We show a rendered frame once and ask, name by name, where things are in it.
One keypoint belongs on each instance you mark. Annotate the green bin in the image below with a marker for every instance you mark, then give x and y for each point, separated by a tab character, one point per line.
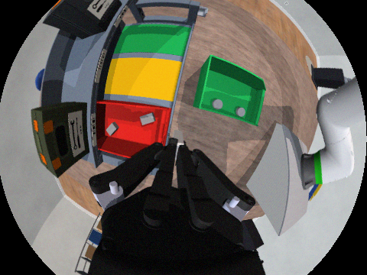
234	85

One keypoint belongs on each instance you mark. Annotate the red bin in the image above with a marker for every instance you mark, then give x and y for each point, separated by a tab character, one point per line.
131	137

